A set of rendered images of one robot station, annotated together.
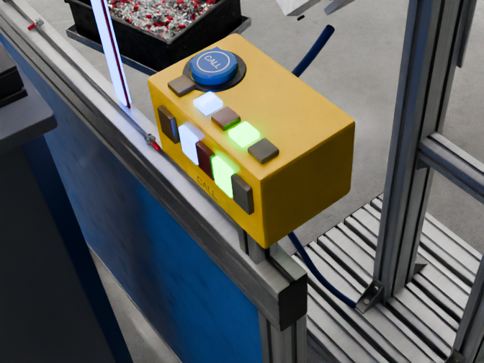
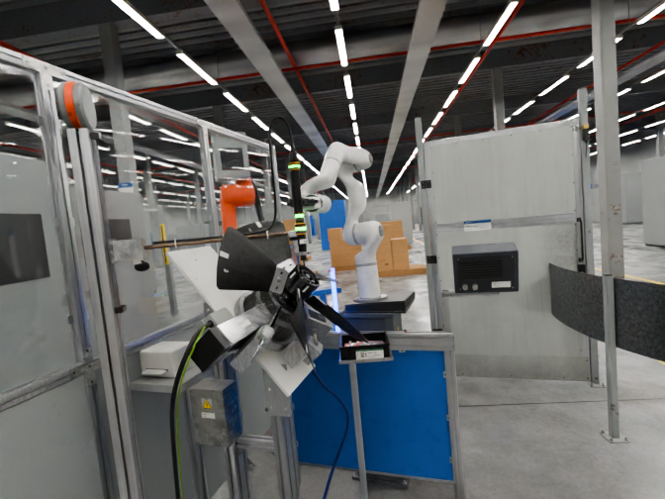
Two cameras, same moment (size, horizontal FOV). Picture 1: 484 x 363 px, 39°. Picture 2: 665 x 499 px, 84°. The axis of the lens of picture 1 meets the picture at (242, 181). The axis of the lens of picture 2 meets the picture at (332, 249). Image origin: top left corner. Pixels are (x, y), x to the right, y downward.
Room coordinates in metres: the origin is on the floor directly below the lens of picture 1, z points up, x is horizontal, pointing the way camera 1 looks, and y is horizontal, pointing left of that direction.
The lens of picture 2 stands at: (2.11, -0.98, 1.41)
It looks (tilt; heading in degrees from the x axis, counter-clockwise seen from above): 4 degrees down; 142
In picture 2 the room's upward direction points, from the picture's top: 5 degrees counter-clockwise
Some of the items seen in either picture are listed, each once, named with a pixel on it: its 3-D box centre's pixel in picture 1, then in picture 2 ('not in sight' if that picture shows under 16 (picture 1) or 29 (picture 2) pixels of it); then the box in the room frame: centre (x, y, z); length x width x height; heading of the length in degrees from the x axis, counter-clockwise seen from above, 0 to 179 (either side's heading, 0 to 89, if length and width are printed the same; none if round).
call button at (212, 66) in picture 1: (214, 68); not in sight; (0.47, 0.01, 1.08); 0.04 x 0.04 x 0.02
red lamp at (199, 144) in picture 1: (207, 160); not in sight; (0.39, 0.03, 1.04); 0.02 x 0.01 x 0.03; 33
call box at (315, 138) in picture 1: (249, 140); not in sight; (0.43, -0.01, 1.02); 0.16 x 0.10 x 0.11; 33
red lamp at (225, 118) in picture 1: (225, 118); not in sight; (0.40, 0.01, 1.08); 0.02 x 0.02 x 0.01; 33
